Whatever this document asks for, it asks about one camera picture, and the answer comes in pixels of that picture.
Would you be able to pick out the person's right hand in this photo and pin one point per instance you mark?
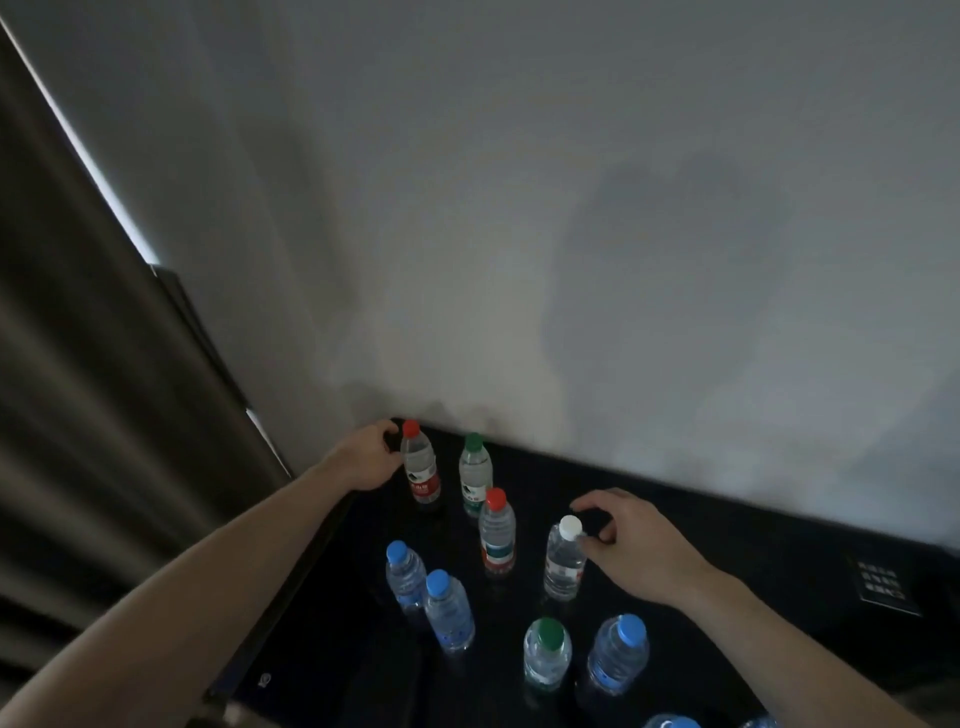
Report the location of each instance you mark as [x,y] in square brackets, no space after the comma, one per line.
[649,551]

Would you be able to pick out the person's left hand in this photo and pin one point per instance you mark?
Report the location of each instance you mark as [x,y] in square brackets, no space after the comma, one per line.
[364,459]

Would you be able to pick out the person's left fingers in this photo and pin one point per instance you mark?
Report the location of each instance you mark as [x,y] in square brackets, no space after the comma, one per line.
[388,429]

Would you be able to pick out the person's right thumb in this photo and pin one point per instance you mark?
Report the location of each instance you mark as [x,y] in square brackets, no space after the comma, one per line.
[598,545]

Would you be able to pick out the white cap water bottle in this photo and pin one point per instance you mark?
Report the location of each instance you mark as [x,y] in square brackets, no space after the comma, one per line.
[563,570]

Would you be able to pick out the person's right forearm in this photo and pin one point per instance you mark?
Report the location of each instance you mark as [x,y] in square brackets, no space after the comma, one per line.
[780,660]

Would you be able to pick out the person's left forearm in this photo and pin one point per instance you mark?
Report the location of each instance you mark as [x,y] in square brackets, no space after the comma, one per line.
[187,600]

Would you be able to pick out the green cap white label bottle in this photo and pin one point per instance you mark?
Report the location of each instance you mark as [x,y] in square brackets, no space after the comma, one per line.
[475,480]

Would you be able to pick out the red cap teal label bottle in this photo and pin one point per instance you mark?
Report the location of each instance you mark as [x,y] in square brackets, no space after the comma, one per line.
[497,536]

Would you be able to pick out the blue cap water bottle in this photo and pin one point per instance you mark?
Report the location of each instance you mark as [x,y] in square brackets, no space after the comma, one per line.
[406,577]
[616,656]
[450,615]
[671,723]

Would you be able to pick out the green cap clear water bottle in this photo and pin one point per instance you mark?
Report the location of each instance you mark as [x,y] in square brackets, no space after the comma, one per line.
[547,656]

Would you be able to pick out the dark brown curtain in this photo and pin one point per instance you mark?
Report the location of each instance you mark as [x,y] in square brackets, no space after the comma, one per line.
[82,390]

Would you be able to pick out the black switch panel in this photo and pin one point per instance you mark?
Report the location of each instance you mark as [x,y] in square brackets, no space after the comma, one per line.
[885,583]

